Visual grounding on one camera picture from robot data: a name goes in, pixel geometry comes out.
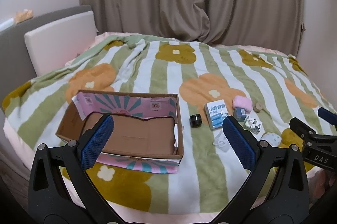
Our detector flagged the open cardboard box pink lining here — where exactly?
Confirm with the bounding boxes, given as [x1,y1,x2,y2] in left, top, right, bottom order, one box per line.
[56,90,184,174]

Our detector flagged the small wooden round piece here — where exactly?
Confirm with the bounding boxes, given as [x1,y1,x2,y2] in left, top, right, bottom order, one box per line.
[253,102,264,113]

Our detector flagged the white roll on headboard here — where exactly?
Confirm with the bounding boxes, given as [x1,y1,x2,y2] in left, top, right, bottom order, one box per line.
[0,18,15,32]

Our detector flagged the pink fluffy cloth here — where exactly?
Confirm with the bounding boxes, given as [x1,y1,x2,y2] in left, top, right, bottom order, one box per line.
[232,96,253,113]

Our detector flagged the floral striped blanket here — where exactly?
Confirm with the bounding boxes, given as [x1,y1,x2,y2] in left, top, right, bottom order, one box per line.
[2,34,336,223]

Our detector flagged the small black jar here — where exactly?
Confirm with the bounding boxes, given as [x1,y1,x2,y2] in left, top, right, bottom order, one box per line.
[189,114,202,128]

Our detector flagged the cream headboard cushion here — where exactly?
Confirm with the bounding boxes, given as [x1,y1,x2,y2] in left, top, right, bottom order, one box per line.
[24,11,96,76]

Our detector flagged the grey bed headboard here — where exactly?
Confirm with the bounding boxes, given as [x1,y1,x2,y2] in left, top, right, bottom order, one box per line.
[1,5,92,100]

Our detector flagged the small blue grey box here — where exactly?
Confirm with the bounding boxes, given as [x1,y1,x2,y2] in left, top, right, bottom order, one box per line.
[233,107,247,122]

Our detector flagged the clear plastic box white items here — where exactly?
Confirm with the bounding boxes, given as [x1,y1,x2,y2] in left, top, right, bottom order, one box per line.
[213,129,231,152]

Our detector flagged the white black patterned box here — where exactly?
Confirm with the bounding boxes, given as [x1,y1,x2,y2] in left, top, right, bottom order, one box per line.
[243,116,263,135]

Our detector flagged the white blue text carton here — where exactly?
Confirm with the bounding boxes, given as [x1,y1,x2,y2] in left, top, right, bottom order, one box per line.
[205,99,229,130]

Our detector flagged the orange item on headboard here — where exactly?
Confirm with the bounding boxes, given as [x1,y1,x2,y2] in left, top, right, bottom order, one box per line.
[14,9,34,24]

